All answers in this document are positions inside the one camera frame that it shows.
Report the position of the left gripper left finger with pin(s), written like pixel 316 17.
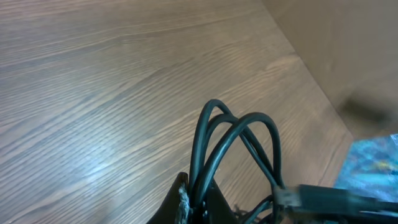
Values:
pixel 175 208

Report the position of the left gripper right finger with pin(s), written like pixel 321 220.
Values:
pixel 217 209

